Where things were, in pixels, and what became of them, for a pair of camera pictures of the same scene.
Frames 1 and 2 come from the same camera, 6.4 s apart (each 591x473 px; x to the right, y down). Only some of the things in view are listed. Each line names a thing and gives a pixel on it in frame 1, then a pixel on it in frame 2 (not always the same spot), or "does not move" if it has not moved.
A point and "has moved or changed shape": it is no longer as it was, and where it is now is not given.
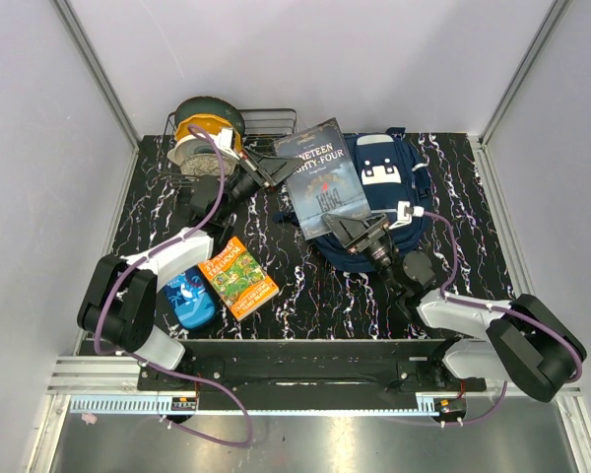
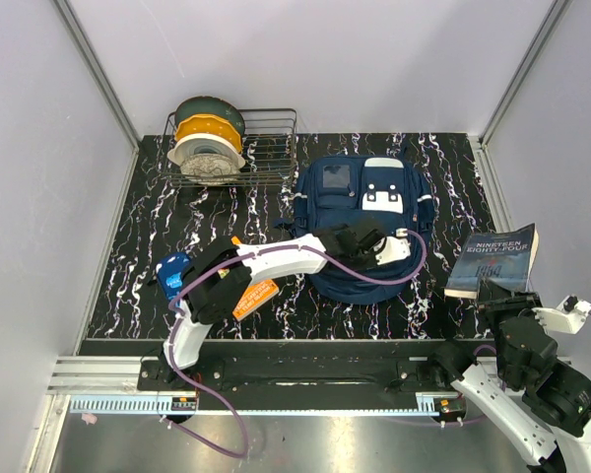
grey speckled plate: (207, 165) does not move
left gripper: (275, 168) -> (371, 258)
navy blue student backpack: (391, 170) has moved or changed shape
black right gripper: (311, 368) does not move
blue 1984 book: (328, 180) -> (507, 254)
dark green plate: (210, 105) does not move
